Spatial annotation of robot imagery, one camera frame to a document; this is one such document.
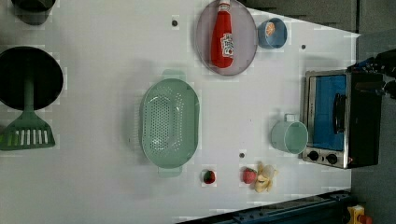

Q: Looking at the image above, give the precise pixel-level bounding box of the grey round plate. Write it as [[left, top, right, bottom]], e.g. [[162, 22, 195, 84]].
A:
[[195, 0, 258, 76]]

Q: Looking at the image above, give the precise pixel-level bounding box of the orange slice toy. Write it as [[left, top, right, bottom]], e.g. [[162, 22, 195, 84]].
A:
[[265, 22, 276, 36]]

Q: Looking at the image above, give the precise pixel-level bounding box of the light green mug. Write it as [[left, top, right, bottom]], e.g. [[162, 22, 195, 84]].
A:
[[270, 114, 308, 154]]

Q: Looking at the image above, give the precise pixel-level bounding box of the peeled banana toy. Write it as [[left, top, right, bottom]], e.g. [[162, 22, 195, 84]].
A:
[[254, 162, 278, 193]]

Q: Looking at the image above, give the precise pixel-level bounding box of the blue bowl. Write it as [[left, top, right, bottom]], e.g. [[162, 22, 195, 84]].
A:
[[258, 18, 288, 49]]

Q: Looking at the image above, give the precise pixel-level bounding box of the light green oval strainer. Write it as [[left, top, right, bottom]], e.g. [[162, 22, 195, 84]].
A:
[[139, 69, 200, 178]]

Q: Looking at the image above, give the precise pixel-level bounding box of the green slotted spatula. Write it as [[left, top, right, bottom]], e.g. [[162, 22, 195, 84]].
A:
[[1, 76, 55, 151]]

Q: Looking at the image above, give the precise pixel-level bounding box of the small black cylindrical holder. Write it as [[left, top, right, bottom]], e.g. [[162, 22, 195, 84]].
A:
[[11, 0, 57, 25]]

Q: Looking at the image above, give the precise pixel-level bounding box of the red ketchup bottle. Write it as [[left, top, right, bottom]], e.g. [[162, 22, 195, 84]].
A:
[[211, 0, 233, 68]]

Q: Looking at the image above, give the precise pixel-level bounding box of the large red strawberry toy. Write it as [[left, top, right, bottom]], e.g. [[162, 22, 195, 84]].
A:
[[242, 168, 257, 184]]

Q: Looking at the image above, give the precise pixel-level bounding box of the black toaster oven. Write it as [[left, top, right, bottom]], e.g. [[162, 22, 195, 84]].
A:
[[302, 70, 384, 169]]

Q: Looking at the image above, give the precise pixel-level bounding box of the large black cylindrical holder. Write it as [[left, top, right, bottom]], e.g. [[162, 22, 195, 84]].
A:
[[0, 47, 64, 110]]

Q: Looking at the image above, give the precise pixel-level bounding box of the small red strawberry toy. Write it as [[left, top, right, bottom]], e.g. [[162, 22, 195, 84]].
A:
[[203, 170, 216, 185]]

